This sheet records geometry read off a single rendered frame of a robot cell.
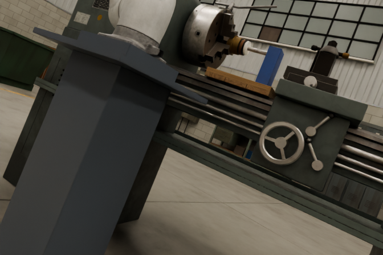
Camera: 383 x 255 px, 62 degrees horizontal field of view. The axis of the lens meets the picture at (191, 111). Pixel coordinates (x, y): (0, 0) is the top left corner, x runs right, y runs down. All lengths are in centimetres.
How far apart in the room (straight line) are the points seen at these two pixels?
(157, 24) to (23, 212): 73
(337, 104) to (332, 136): 11
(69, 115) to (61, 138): 7
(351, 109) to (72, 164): 89
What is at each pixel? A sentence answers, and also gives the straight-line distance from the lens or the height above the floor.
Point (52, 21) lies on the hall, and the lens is 1236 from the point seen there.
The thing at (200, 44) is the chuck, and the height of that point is 100.
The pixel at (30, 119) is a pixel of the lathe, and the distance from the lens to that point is 188.
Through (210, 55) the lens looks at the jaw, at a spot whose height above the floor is 98.
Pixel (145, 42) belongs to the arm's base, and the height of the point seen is 83.
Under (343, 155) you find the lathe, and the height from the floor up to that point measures 75.
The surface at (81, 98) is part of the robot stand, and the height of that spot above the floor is 60.
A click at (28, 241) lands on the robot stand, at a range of 114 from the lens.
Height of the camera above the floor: 67
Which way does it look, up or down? 1 degrees up
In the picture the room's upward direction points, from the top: 22 degrees clockwise
